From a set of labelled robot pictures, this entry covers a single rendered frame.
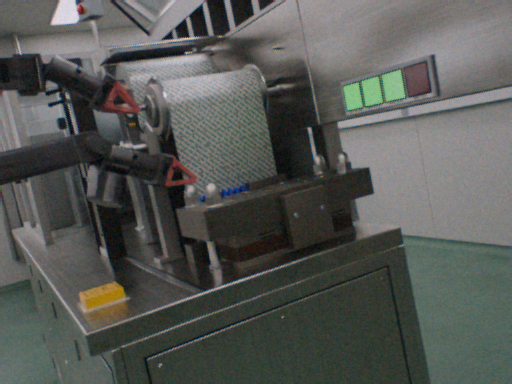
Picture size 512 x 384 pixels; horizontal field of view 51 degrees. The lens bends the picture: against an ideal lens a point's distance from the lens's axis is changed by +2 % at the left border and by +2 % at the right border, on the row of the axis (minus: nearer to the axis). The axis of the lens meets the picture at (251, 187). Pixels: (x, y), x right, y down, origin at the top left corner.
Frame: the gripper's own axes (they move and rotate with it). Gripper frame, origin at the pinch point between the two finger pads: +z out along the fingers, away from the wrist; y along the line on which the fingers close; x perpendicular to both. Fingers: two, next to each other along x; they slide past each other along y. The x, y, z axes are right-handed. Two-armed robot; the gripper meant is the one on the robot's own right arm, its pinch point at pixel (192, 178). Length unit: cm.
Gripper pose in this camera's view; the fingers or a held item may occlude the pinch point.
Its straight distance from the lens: 119.6
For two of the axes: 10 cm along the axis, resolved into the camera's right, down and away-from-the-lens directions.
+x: 2.0, -9.7, 1.0
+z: 8.7, 2.3, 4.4
